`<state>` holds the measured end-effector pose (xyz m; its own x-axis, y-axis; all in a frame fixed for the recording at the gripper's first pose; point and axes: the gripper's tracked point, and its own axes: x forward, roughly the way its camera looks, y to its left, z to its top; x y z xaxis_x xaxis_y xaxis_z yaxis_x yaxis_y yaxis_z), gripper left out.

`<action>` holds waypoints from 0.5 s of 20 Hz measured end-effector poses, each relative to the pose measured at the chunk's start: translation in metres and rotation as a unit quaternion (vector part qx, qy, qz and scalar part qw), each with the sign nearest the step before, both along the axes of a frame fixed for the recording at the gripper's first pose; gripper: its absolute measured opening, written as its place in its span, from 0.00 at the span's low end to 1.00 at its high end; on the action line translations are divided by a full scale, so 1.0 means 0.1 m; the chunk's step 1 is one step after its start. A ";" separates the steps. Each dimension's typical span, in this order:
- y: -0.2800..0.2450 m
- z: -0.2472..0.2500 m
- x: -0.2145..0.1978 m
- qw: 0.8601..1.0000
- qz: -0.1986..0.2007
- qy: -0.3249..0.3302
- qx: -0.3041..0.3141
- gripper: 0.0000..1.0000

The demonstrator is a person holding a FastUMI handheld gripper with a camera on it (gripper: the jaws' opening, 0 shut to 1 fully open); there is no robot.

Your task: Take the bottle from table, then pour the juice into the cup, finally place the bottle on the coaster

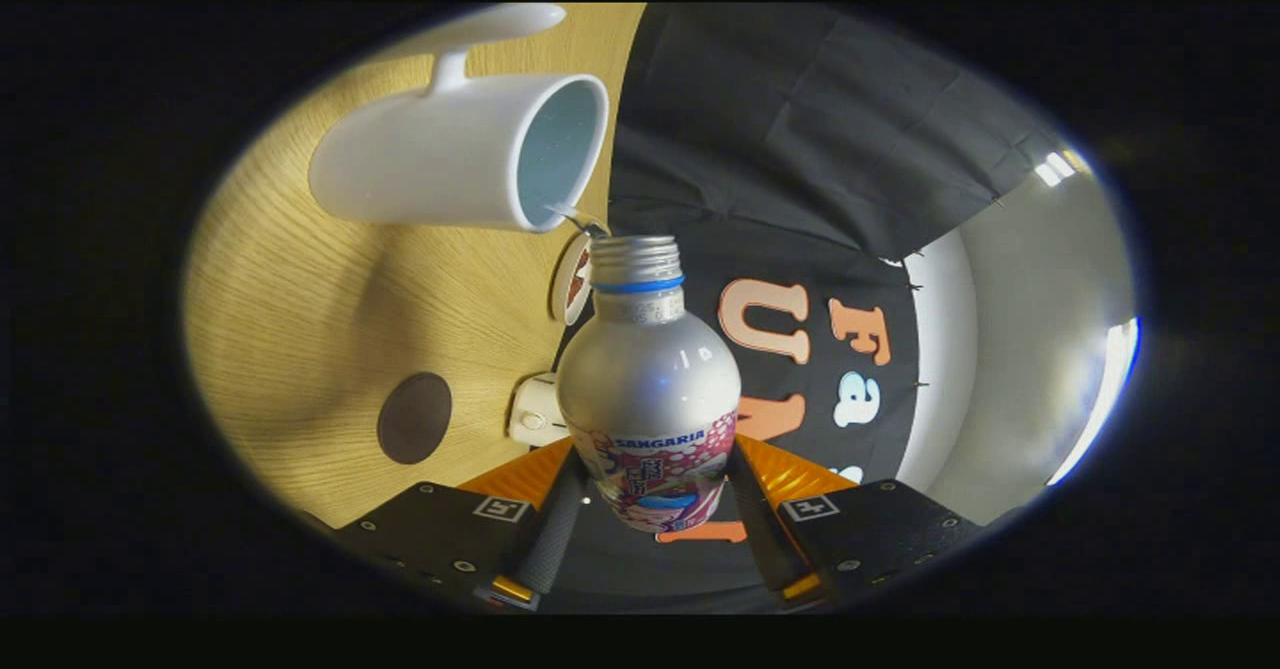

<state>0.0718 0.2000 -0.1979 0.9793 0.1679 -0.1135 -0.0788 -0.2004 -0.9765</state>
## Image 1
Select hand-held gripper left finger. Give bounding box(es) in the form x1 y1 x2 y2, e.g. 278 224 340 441
335 437 591 610

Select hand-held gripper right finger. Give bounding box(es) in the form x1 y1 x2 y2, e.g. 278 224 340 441
728 434 986 605

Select dark round coaster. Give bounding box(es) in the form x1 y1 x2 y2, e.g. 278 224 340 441
376 371 454 467

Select silver juice bottle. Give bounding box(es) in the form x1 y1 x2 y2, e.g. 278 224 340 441
555 235 743 535

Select clear juice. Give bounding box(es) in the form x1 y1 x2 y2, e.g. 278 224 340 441
547 203 612 241

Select white cup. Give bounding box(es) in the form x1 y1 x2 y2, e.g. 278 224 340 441
307 4 612 235

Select white toaster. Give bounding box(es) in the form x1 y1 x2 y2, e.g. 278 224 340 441
507 371 572 449

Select plate of brown snacks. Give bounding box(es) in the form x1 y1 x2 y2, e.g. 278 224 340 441
548 232 598 327

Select wooden table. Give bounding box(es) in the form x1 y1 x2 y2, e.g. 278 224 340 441
183 4 649 532

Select wide ceiling light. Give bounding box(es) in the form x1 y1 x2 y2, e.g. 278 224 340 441
1044 316 1142 488

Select narrow ceiling light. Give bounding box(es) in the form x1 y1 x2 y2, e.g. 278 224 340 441
1034 149 1093 189

